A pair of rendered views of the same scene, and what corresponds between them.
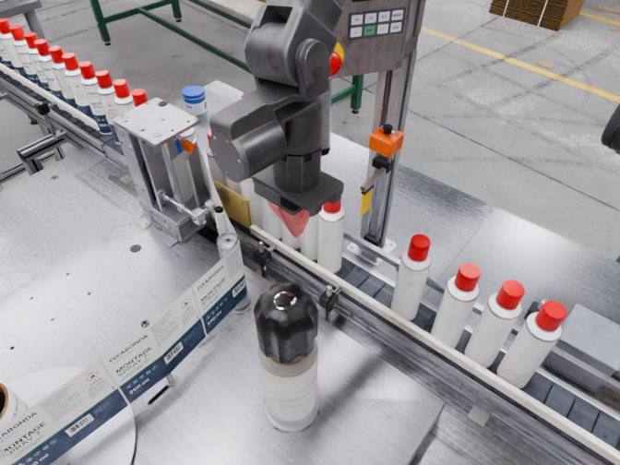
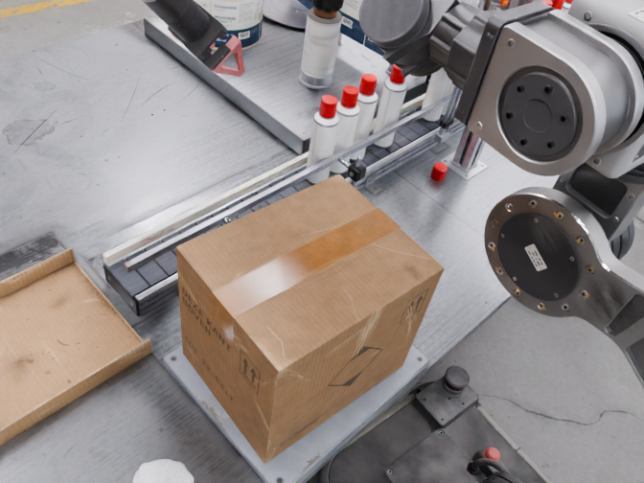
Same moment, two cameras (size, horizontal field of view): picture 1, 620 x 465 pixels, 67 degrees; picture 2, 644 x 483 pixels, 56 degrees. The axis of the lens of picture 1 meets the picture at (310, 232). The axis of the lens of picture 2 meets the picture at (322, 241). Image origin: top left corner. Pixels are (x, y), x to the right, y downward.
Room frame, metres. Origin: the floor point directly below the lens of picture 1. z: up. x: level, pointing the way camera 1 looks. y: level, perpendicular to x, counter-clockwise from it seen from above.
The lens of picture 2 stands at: (0.41, -1.38, 1.76)
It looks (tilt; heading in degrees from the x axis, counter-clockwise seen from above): 46 degrees down; 89
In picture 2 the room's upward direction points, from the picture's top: 11 degrees clockwise
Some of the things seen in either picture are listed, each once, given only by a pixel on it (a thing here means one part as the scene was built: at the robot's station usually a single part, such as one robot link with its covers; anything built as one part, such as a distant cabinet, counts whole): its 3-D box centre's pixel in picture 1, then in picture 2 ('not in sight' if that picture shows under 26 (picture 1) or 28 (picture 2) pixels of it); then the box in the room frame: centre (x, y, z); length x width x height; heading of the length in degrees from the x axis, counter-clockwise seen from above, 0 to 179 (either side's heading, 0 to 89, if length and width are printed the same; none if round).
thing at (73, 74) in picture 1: (81, 90); not in sight; (1.20, 0.64, 0.98); 0.05 x 0.05 x 0.20
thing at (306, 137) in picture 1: (292, 125); not in sight; (0.45, 0.02, 1.36); 0.07 x 0.06 x 0.07; 134
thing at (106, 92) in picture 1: (113, 108); not in sight; (1.10, 0.52, 0.98); 0.05 x 0.05 x 0.20
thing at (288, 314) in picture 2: not in sight; (303, 313); (0.41, -0.80, 0.99); 0.30 x 0.24 x 0.27; 46
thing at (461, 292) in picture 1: (455, 308); (360, 118); (0.46, -0.25, 0.98); 0.05 x 0.05 x 0.20
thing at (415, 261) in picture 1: (411, 279); (390, 105); (0.53, -0.18, 0.98); 0.05 x 0.05 x 0.20
